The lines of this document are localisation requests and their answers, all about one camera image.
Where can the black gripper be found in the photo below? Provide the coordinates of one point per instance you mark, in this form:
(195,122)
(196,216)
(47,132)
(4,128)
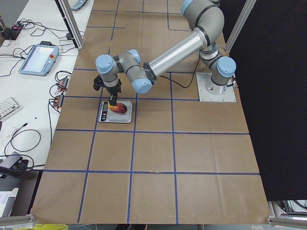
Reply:
(113,89)

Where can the red yellow mango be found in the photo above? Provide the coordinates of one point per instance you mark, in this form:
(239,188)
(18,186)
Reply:
(119,108)

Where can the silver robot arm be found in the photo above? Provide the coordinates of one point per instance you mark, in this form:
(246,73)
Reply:
(206,20)

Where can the silver digital kitchen scale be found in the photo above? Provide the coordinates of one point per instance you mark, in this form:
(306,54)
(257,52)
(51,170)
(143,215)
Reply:
(108,116)

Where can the orange usb hub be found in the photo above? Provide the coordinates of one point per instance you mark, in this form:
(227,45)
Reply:
(57,102)
(62,84)

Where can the blue teach pendant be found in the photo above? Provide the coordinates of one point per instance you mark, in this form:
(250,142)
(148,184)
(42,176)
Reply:
(39,60)

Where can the brown paper table cover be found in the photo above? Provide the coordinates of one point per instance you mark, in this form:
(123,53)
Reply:
(179,161)

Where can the white keyboard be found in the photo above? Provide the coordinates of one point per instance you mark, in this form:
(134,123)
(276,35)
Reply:
(9,107)

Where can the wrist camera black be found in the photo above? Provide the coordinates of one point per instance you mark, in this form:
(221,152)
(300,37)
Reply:
(98,83)

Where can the aluminium frame post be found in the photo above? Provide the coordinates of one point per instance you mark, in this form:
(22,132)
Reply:
(70,22)

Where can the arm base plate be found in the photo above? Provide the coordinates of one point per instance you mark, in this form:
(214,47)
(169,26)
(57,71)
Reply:
(212,93)

